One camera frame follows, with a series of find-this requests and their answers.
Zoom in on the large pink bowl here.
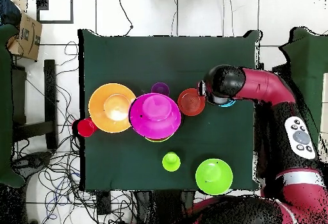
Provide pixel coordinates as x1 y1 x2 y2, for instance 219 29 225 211
128 92 182 141

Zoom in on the small red-orange bowl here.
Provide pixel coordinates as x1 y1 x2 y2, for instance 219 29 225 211
177 88 206 117

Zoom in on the small blue bowl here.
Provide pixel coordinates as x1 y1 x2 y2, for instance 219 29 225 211
217 99 237 108

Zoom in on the purple cup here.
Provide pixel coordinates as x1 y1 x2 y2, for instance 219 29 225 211
150 82 170 97

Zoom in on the dark green tablecloth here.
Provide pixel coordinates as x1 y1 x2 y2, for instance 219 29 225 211
78 28 262 192

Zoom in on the green bowl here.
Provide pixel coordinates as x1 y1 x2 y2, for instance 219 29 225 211
144 136 172 143
195 158 234 196

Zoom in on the green cup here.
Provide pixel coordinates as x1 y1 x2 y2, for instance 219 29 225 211
161 151 181 173

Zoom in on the large orange bowl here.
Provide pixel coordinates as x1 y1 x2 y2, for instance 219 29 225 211
88 82 137 134

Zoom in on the green cloth covered table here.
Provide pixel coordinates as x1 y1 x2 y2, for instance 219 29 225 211
278 26 328 143
0 23 26 189

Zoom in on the red cup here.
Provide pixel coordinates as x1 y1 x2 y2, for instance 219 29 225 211
76 118 99 138

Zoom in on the black metal stand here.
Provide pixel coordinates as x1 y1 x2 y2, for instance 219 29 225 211
11 59 58 150

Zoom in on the cardboard box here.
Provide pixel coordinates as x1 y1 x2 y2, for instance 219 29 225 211
6 12 43 61

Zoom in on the dark blue bag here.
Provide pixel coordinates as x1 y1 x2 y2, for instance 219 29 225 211
0 0 22 26

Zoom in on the grey pedestal leg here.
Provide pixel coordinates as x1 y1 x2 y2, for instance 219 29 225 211
12 151 53 175

